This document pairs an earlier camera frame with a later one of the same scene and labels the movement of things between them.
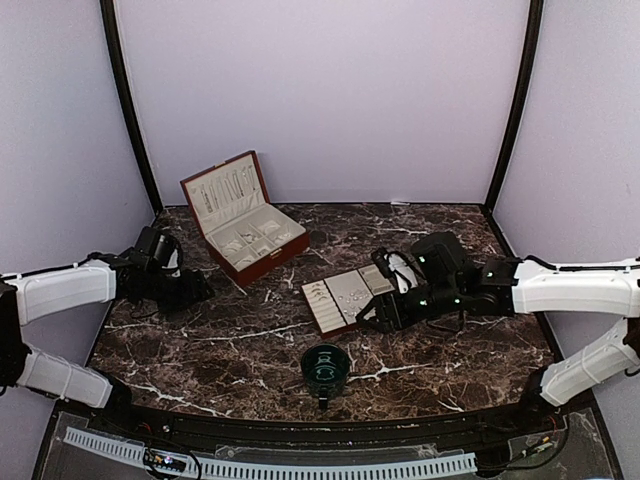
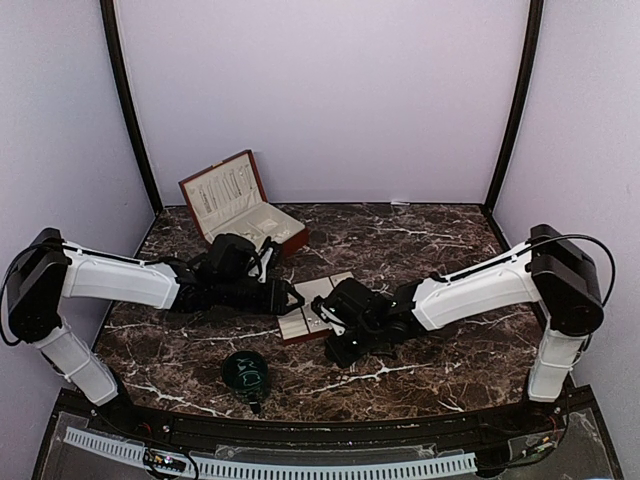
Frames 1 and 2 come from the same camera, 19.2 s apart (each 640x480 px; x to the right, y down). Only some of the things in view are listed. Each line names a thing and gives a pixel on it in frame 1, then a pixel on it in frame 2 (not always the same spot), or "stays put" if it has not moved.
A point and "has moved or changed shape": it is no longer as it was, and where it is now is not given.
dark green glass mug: x=325 y=368 -> x=246 y=374
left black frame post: x=108 y=15 stays put
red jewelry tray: x=337 y=301 has moved or changed shape
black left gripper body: x=171 y=295 -> x=266 y=305
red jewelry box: x=245 y=232 stays put
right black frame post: x=535 y=18 stays put
